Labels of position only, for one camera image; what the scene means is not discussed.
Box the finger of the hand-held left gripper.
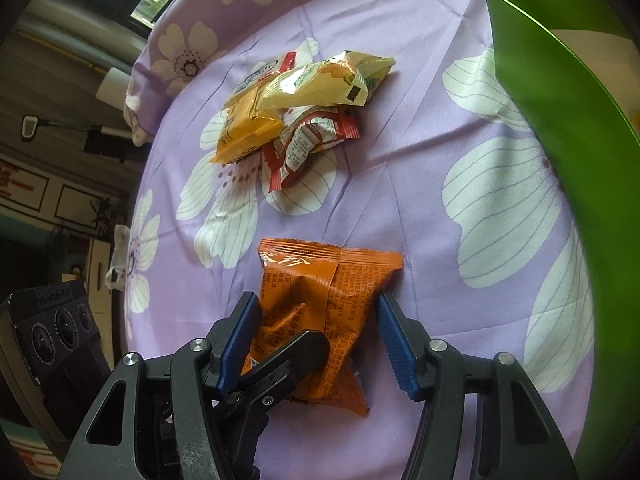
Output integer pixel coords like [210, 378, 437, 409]
[220, 331, 329, 467]

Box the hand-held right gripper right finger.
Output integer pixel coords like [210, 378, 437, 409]
[376, 293, 582, 480]

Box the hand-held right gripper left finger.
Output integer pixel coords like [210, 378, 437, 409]
[65, 291, 262, 480]

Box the orange snack packet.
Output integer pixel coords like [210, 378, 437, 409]
[242, 237, 404, 417]

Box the white blue print snack packet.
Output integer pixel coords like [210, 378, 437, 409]
[234, 51, 299, 107]

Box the green cardboard box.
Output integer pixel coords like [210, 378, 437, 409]
[484, 0, 640, 480]

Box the wooden cabinet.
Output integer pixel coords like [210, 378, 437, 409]
[0, 155, 131, 233]

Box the purple floral bed sheet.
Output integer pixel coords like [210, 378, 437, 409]
[120, 0, 640, 480]

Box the black white device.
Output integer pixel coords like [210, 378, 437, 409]
[21, 115, 152, 162]

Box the red white snack packet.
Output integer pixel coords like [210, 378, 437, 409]
[262, 106, 361, 194]

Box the white roll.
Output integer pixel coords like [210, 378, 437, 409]
[95, 66, 134, 112]

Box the pale yellow snack packet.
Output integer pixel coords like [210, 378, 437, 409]
[257, 50, 397, 111]

